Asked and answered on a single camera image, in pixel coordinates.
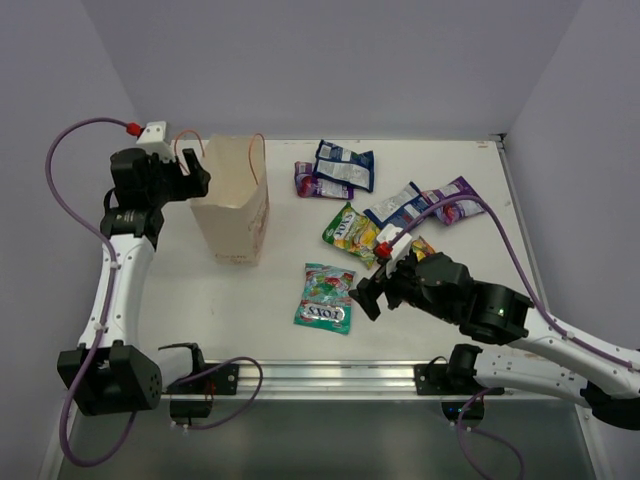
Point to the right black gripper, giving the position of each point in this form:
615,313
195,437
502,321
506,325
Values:
369,289

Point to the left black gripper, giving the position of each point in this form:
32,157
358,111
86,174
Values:
176,176

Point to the green snack packet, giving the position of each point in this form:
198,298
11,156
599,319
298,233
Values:
325,302

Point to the white paper bag orange handles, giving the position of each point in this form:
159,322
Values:
233,216

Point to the yellow green candy packet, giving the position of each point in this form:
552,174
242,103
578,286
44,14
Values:
353,233

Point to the orange fruit candy packet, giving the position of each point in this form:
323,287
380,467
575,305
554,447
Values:
421,248

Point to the blue white chips bag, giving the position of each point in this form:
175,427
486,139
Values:
400,209

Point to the purple blue snack bar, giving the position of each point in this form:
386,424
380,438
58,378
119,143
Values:
310,186

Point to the pink snack packet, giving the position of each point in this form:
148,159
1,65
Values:
459,208

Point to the dark blue crisps bag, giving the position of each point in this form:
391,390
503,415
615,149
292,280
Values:
345,167

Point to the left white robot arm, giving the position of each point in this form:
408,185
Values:
107,373

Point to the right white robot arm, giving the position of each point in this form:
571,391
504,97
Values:
517,344

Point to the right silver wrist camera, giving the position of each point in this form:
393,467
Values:
392,244

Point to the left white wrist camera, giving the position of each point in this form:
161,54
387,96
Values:
153,140

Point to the aluminium front rail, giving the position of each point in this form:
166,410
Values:
325,380

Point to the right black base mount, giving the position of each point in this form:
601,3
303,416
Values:
433,379

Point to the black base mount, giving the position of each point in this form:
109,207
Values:
193,400
433,379

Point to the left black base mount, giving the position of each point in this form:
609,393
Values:
193,400

